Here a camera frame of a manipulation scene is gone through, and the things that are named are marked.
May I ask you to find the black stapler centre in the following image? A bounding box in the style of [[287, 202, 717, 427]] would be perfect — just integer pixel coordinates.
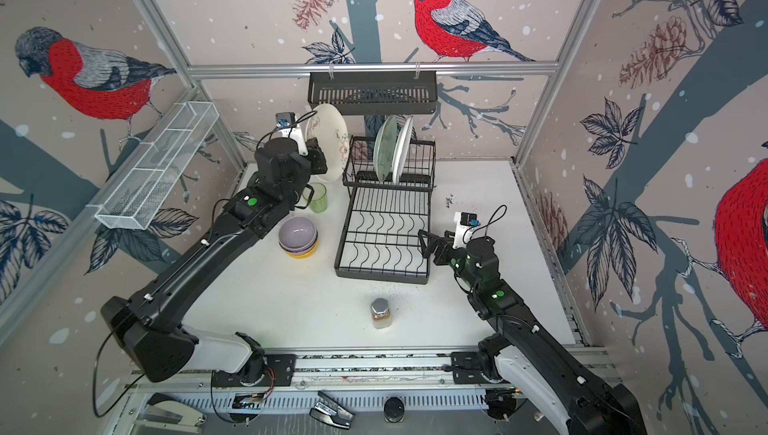
[[309, 391, 355, 430]]

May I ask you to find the black hanging wall basket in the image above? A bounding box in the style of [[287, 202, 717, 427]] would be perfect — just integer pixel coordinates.
[[307, 71, 438, 116]]

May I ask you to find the round black cap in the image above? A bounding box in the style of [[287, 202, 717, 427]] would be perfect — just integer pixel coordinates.
[[383, 397, 405, 423]]

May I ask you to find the pale green plate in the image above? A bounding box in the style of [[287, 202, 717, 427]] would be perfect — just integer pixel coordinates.
[[373, 116, 398, 183]]

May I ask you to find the green glass tumbler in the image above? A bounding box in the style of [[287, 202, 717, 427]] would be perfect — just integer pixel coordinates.
[[307, 183, 328, 214]]

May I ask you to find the white plate blue rim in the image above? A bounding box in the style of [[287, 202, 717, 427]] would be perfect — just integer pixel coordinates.
[[392, 117, 413, 185]]

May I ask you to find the black two-tier dish rack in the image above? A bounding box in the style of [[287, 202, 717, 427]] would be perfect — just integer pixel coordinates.
[[334, 137, 436, 285]]

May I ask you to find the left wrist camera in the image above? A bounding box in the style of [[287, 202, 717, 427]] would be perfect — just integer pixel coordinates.
[[276, 112, 308, 156]]

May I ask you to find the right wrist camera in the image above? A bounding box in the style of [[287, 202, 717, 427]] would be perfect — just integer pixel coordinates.
[[452, 212, 479, 249]]

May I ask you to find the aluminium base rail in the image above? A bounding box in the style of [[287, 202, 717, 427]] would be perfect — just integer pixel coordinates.
[[122, 347, 619, 391]]

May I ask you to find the lilac bowl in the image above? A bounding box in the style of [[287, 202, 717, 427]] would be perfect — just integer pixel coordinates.
[[278, 217, 318, 251]]

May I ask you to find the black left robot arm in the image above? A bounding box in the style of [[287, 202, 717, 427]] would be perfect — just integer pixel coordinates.
[[101, 138, 327, 385]]

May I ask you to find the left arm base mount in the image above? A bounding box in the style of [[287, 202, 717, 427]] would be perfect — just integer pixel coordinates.
[[211, 354, 297, 389]]

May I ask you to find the spice jar silver lid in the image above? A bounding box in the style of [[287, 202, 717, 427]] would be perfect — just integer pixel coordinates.
[[370, 298, 392, 329]]

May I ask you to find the yellow bowl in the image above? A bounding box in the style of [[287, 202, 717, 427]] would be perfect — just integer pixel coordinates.
[[283, 242, 318, 259]]

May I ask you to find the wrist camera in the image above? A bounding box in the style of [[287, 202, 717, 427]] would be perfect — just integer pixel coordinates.
[[276, 112, 308, 156], [452, 212, 479, 249]]

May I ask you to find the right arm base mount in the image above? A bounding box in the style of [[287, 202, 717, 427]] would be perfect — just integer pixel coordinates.
[[447, 351, 506, 385]]

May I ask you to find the white wire mesh shelf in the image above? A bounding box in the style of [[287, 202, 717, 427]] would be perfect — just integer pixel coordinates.
[[95, 101, 219, 230]]

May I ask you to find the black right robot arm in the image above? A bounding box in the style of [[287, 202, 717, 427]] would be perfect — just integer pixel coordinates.
[[418, 230, 647, 434]]

